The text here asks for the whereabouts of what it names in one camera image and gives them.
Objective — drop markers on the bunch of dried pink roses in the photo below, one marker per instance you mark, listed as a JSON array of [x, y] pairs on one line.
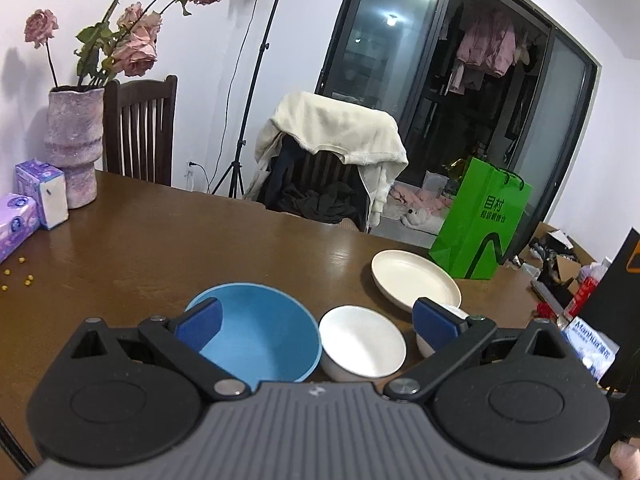
[[132, 50]]

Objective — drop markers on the chair with cream garment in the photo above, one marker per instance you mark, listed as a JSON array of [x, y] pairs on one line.
[[340, 125]]

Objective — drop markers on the black paper bag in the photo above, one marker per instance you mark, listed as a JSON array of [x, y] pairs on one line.
[[625, 285]]

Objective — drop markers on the white plush toy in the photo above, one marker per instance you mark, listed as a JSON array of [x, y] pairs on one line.
[[415, 217]]

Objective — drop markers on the clothes-draped wooden chair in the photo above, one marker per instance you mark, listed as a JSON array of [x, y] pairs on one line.
[[330, 170]]

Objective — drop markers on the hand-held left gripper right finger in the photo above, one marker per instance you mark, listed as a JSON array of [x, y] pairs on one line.
[[435, 327]]

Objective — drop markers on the dark wooden slat chair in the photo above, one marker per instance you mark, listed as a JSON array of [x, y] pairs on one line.
[[140, 130]]

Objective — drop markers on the white and purple tissue pack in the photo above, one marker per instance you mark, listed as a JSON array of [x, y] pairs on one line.
[[45, 195]]

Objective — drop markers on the small red item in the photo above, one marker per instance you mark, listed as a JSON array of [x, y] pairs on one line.
[[547, 310]]

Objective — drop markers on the cream plate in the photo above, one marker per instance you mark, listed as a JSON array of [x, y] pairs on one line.
[[415, 275]]

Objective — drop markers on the cardboard box with clutter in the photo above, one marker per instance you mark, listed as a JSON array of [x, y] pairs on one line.
[[555, 250]]

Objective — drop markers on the dark clothes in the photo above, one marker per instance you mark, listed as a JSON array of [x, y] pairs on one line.
[[310, 205]]

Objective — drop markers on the purple floral tissue pack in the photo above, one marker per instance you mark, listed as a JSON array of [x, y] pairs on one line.
[[17, 225]]

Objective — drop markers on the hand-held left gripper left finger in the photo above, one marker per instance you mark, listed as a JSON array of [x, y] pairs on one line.
[[200, 325]]

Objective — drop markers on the blue bowl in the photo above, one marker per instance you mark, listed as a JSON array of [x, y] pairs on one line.
[[265, 335]]

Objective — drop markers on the purple textured vase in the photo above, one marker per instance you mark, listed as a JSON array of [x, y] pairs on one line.
[[75, 160]]

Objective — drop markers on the white wall outlet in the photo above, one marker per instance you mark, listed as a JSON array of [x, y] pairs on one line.
[[191, 175]]

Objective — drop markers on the person's right hand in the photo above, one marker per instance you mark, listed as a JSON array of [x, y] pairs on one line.
[[626, 460]]

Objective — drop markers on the white bowl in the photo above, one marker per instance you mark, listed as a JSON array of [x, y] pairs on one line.
[[360, 342], [425, 347]]

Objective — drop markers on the hanging pink jacket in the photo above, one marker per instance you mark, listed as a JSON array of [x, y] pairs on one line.
[[485, 40]]

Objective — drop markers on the green shopping bag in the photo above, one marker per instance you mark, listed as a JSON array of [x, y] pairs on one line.
[[480, 220]]

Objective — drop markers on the clear plastic packaging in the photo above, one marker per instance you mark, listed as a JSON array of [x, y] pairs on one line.
[[587, 285]]

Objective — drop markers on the black-framed glass sliding door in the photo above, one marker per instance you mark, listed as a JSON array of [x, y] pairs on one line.
[[380, 60]]

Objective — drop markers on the black light stand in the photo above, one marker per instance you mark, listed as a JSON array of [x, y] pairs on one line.
[[267, 45]]

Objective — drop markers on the blue and white tissue package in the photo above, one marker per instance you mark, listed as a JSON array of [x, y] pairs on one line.
[[592, 345]]

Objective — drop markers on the scattered yellow snack pieces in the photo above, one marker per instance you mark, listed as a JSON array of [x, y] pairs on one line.
[[29, 278]]

